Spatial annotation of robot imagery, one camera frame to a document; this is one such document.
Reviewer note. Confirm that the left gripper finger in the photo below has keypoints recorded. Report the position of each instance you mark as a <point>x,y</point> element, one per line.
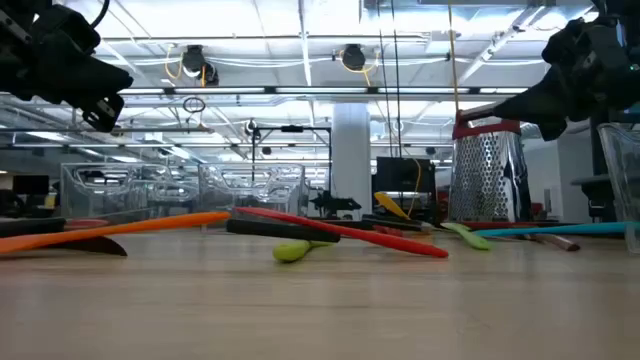
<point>90,75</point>
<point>105,112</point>

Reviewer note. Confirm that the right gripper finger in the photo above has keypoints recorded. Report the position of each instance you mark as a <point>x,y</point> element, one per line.
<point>555,131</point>
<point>542,102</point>

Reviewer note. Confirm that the blue silicone spatula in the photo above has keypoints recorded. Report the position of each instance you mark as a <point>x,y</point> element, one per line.
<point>550,229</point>

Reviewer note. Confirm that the brown wooden spoon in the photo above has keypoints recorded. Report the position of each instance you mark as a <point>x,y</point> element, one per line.
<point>555,242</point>

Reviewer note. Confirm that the pink silicone spatula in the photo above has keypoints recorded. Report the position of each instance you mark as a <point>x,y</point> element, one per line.
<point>85,223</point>

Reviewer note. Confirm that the orange silicone spatula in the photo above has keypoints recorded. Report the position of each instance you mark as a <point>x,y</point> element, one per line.
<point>125,227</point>

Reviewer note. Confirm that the thin black knife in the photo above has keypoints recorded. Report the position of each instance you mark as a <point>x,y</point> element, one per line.
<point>95,246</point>

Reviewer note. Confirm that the green silicone spatula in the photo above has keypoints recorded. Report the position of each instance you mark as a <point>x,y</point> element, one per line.
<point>470,239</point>

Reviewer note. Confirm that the black blade kitchen knife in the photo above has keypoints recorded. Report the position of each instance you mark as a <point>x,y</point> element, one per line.
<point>280,230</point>

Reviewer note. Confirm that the red silicone spatula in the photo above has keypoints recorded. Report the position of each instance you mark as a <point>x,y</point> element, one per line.
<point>350,234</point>

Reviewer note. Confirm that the light green silicone spoon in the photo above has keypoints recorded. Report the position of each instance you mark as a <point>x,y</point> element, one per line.
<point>290,251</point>

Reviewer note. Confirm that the large clear plastic bin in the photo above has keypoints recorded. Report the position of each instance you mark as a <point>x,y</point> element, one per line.
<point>625,175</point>

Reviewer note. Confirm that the red box device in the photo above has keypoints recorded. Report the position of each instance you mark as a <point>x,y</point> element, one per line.
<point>480,175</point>

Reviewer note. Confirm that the black cabinet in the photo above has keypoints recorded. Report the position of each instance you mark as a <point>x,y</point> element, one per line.
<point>400,175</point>

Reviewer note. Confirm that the white building column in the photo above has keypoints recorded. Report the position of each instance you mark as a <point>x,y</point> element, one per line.
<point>351,160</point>

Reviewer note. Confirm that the black monitor stand post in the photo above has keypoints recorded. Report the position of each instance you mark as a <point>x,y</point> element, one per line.
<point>600,160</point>

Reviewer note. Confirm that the black metal stand frame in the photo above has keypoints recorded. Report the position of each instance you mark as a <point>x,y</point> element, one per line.
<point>292,128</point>

